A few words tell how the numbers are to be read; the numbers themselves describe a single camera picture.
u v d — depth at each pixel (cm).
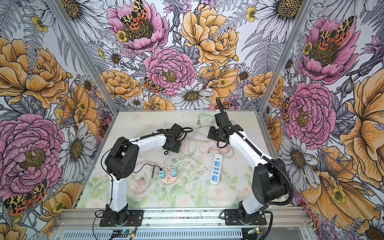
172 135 76
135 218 75
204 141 95
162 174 82
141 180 84
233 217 73
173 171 82
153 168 91
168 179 85
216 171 87
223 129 63
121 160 53
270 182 44
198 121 115
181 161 96
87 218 76
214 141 79
